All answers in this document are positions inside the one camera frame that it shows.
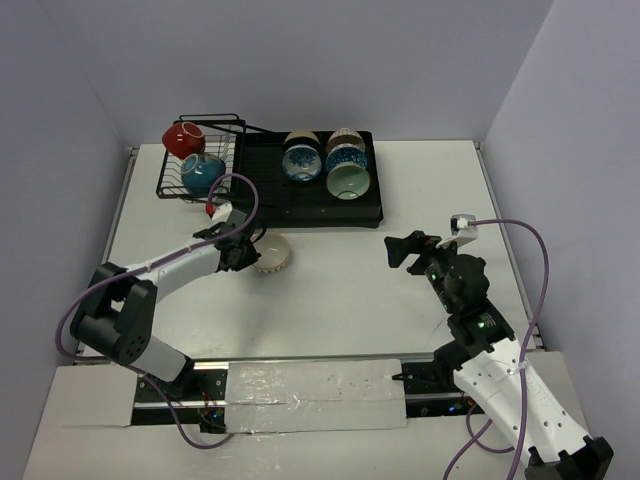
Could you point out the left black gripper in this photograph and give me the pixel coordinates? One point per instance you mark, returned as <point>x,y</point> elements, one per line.
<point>245,251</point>

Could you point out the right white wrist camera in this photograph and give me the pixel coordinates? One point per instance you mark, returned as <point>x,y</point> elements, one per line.
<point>463,231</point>

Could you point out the black plastic drain tray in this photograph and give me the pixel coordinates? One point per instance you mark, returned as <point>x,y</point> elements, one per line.
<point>286,203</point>

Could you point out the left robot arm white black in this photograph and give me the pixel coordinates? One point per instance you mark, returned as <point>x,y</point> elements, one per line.
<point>116,313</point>

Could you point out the celadon green bowl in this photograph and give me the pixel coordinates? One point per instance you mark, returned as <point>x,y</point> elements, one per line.
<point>348,181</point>

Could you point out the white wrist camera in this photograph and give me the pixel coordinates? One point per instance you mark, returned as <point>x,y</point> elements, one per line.
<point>224,213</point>
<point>463,231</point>

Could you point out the blue patterned bowl underneath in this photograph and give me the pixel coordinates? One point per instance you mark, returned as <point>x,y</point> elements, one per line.
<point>346,153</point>

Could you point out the black wire dish rack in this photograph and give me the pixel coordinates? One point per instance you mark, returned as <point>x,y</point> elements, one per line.
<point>226,137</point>

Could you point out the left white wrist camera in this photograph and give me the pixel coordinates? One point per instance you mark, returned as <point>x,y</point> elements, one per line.
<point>224,213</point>

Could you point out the brown patterned white bowl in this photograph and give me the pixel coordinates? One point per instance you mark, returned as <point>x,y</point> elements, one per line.
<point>345,136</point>

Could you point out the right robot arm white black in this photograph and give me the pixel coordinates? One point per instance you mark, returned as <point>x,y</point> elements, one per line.
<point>486,360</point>

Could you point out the red bowl white inside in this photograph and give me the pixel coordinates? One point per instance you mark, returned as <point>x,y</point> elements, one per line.
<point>183,139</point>

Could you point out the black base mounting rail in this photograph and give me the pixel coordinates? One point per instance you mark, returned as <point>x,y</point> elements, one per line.
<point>205,403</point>

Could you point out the white taped cover sheet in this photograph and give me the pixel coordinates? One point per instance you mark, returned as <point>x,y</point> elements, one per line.
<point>309,396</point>

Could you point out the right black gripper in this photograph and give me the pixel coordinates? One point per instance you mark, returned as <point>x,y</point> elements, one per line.
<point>416,242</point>

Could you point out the blue floral white bowl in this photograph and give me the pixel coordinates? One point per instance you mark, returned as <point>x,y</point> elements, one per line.
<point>301,163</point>

